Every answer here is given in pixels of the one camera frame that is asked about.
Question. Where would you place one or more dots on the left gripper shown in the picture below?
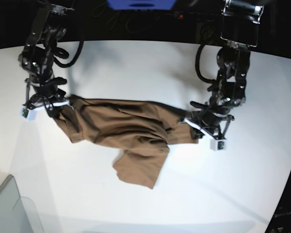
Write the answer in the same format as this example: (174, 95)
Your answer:
(207, 123)

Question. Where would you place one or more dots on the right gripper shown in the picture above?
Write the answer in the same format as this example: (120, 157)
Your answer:
(49, 104)

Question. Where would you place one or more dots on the brown t-shirt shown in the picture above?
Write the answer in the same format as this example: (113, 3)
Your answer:
(143, 130)

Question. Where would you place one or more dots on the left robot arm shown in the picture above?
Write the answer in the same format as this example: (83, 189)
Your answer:
(239, 32)

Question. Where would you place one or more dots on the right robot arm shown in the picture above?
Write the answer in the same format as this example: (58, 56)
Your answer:
(41, 52)

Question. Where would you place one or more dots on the black power strip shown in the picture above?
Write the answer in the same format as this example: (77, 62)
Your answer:
(196, 16)

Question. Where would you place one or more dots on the grey plastic bin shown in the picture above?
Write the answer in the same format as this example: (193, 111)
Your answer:
(17, 214)

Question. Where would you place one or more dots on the blue box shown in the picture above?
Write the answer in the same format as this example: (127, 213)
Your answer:
(141, 4)

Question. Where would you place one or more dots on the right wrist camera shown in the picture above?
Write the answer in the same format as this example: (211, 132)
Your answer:
(28, 114)

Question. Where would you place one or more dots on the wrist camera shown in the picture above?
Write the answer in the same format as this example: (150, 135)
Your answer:
(218, 144)
(28, 114)

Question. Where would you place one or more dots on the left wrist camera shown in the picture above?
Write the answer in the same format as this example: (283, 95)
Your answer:
(218, 144)

